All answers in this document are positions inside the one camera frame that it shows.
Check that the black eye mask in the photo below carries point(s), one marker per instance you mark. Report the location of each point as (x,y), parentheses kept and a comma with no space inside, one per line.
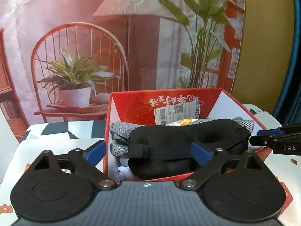
(161,151)

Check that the white patterned table mat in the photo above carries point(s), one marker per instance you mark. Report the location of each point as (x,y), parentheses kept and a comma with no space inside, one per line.
(62,137)

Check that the white cloth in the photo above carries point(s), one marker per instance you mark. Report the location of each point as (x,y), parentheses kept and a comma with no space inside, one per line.
(124,171)

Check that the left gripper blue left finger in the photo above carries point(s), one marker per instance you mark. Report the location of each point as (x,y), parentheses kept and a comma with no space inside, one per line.
(95,153)

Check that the printed living room backdrop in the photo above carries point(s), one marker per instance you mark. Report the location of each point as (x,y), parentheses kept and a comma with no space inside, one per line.
(60,59)

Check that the red strawberry cardboard box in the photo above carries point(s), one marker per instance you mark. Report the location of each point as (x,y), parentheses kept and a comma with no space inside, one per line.
(150,107)

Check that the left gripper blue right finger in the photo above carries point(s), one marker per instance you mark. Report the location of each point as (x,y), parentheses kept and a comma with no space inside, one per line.
(200,153)

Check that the grey knitted cloth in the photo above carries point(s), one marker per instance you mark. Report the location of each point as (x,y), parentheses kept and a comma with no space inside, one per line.
(121,131)

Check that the yellow wooden board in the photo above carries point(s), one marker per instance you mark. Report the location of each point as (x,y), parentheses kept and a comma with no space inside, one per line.
(265,52)

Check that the orange floral oven mitt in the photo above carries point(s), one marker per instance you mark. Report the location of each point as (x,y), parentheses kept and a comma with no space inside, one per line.
(182,122)

